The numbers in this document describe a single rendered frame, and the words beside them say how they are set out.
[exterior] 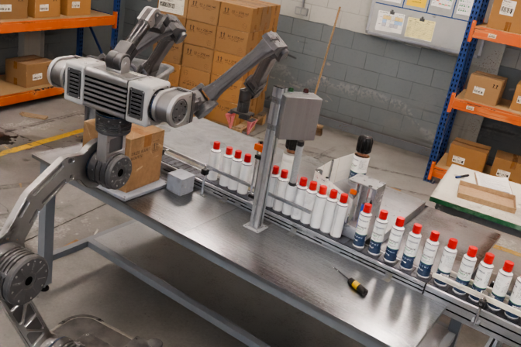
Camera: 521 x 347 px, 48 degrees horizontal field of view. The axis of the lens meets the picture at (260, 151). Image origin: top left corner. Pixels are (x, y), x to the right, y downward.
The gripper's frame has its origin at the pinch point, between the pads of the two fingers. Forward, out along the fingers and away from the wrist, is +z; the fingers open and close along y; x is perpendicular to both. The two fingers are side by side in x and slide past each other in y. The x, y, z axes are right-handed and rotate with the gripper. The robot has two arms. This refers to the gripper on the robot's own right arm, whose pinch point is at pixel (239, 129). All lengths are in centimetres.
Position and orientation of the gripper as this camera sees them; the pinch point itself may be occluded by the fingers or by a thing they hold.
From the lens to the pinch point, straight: 272.8
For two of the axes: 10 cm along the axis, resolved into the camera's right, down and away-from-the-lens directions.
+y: -8.7, -3.1, 3.8
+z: -1.7, 9.2, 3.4
